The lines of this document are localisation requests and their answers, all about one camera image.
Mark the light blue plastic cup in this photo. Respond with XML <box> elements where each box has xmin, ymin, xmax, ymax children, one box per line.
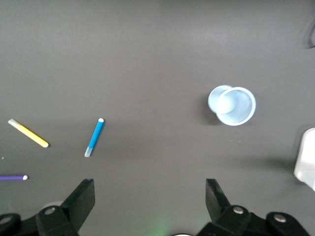
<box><xmin>207</xmin><ymin>85</ymin><xmax>257</xmax><ymax>127</ymax></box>

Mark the purple marker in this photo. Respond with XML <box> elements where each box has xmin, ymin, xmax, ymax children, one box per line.
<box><xmin>0</xmin><ymin>174</ymin><xmax>29</xmax><ymax>181</ymax></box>

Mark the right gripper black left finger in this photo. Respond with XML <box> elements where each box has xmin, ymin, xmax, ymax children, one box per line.
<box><xmin>35</xmin><ymin>178</ymin><xmax>95</xmax><ymax>236</ymax></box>

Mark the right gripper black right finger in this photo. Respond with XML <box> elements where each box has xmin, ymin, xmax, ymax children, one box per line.
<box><xmin>196</xmin><ymin>178</ymin><xmax>252</xmax><ymax>236</ymax></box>

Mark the yellow marker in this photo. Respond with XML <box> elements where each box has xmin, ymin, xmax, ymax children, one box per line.
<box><xmin>7</xmin><ymin>118</ymin><xmax>49</xmax><ymax>148</ymax></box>

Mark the blue marker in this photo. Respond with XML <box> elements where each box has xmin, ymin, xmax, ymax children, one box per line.
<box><xmin>84</xmin><ymin>118</ymin><xmax>105</xmax><ymax>158</ymax></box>

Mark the white flat box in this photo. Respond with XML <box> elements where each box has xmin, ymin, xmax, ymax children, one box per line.
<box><xmin>293</xmin><ymin>127</ymin><xmax>315</xmax><ymax>192</ymax></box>

